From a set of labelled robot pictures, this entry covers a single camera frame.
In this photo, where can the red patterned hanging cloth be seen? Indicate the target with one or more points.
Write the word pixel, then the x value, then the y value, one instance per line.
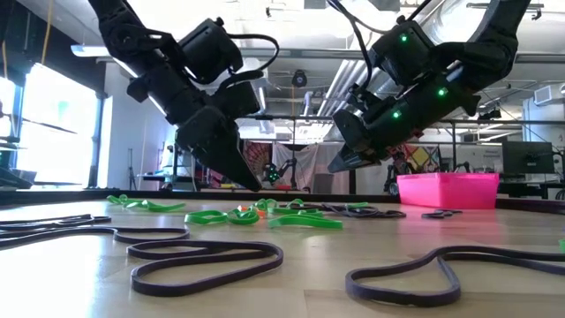
pixel 260 152

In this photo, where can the silver ventilation duct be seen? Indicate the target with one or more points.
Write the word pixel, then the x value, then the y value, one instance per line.
pixel 454 17

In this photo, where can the green rubber band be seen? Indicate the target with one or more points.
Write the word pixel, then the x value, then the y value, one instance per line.
pixel 359 205
pixel 292 203
pixel 115 199
pixel 137 204
pixel 309 212
pixel 562 246
pixel 163 207
pixel 265 204
pixel 247 219
pixel 189 217
pixel 309 223

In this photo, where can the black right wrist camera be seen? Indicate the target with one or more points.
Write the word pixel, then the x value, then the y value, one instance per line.
pixel 364 99

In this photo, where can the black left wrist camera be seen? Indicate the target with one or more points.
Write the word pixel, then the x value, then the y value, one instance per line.
pixel 240 99

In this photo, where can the black metal rack frame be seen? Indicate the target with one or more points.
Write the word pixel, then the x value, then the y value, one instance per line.
pixel 454 150

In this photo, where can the grey chair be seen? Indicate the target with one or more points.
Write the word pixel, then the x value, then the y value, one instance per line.
pixel 324 183

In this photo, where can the yellow red diamond cloth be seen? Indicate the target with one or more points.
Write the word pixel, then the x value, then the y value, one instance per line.
pixel 424 159

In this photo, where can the white wall air vent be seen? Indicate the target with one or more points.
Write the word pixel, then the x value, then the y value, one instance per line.
pixel 547 95

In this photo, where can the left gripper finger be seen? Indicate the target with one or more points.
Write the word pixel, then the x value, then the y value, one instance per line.
pixel 203 146
pixel 231 146

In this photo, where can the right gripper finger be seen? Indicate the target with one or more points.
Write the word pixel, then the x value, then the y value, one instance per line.
pixel 359 156
pixel 348 167

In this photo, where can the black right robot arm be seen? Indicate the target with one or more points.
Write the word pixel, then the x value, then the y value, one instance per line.
pixel 494 44

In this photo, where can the white hanging cloth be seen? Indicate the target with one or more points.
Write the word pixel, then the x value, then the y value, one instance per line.
pixel 371 181
pixel 309 159

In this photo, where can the black track spotlight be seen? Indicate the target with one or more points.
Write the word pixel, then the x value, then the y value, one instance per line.
pixel 490 114

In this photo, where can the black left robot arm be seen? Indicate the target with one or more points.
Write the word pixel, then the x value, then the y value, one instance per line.
pixel 132 40

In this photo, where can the black computer monitor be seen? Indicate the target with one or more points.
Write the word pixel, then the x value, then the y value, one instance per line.
pixel 527 156

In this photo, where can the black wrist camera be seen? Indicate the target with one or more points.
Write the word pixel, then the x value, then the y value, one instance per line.
pixel 364 99
pixel 240 99

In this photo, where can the white ceiling air unit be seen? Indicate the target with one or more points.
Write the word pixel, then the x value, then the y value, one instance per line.
pixel 264 77

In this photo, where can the orange rubber band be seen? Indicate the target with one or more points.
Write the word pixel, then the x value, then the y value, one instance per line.
pixel 243 208

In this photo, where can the grey overhead frame crossbar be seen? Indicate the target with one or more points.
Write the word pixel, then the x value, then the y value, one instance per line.
pixel 309 54

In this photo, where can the bright window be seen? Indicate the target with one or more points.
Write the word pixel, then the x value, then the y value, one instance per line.
pixel 53 146

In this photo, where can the pink plastic basket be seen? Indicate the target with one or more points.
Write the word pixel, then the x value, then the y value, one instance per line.
pixel 446 192

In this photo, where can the black overhead camera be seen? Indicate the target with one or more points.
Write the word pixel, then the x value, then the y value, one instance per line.
pixel 299 79

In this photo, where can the black background robot arm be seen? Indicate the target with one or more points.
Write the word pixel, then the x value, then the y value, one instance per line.
pixel 392 181
pixel 287 167

